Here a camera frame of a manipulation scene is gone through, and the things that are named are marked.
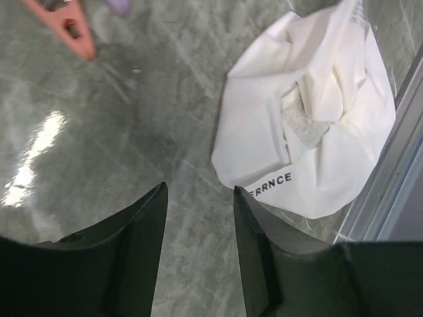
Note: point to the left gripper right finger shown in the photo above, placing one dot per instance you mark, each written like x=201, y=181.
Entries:
x=285, y=272

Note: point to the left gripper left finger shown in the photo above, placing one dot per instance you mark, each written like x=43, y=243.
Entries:
x=107, y=269

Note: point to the white underwear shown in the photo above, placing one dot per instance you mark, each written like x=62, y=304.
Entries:
x=305, y=112

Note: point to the purple clothespin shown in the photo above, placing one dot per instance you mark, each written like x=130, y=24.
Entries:
x=120, y=7

